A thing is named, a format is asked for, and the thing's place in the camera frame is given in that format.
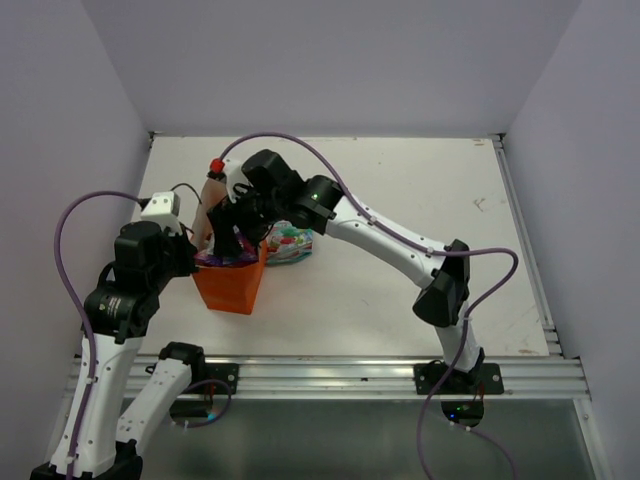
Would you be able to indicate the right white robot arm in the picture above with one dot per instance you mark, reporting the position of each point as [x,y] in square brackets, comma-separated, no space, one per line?
[264,190]

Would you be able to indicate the purple candy bag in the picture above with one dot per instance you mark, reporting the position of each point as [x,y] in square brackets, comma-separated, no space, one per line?
[206,258]

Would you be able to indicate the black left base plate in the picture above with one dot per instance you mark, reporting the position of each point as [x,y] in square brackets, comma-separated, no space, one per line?
[217,379]

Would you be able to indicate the green Fox's candy bag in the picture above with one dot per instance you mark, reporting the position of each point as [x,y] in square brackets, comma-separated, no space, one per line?
[287,244]

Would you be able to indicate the aluminium mounting rail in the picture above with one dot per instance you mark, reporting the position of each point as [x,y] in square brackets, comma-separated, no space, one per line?
[392,378]

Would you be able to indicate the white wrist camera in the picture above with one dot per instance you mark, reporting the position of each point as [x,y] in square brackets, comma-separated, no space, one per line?
[163,209]
[229,172]

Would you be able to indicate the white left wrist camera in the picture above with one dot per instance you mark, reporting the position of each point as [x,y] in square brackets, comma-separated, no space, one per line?
[163,209]

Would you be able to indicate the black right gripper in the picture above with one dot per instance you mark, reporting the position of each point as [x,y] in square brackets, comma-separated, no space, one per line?
[225,215]

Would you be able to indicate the aluminium right side rail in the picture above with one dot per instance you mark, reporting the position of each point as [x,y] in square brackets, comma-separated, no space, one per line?
[547,323]

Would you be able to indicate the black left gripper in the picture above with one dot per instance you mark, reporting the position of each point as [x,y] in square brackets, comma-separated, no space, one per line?
[189,250]

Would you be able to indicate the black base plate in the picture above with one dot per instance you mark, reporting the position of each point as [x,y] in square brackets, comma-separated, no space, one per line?
[485,379]
[217,379]

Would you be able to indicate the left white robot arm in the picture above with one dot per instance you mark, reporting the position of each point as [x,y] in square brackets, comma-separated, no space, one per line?
[102,439]

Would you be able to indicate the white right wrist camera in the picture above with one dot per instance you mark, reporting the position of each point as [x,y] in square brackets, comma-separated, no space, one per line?
[229,172]

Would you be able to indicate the orange paper bag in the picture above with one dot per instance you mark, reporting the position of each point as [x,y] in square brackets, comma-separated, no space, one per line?
[225,289]

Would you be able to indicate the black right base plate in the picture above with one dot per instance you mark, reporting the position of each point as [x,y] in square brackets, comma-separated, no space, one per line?
[485,379]

